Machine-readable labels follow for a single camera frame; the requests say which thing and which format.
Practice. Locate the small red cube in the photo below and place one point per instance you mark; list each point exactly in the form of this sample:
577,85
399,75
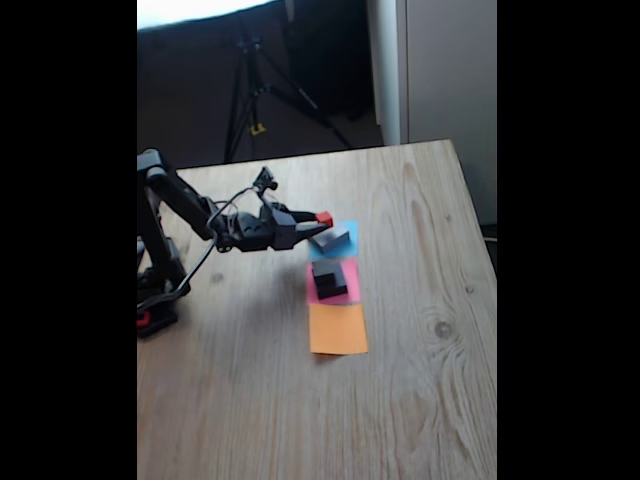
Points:
325,217

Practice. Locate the large grey block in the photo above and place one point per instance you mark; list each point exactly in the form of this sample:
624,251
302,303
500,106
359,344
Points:
332,239

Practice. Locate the small dark cube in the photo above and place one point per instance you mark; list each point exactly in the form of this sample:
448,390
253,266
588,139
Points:
322,267

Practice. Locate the medium dark block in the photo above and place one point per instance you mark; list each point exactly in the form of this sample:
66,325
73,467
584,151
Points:
337,285

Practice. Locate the blue paper sheet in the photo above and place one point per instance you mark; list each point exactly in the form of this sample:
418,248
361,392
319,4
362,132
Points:
352,235

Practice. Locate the pink paper sheet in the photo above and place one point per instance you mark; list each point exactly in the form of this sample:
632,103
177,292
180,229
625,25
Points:
352,280

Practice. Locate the yellow tape under tall tripod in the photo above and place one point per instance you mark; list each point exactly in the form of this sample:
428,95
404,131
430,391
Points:
257,130

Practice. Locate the orange paper sheet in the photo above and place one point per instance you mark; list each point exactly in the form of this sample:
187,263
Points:
337,327

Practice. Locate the tall black tripod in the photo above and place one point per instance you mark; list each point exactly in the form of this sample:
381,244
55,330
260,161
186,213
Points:
248,90

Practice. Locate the white cabinet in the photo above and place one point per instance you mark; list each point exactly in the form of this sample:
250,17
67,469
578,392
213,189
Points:
450,75

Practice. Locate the bright white light panel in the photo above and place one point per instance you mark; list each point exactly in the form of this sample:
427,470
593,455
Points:
200,10

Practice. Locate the small wrist camera board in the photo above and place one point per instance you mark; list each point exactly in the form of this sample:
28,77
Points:
264,181

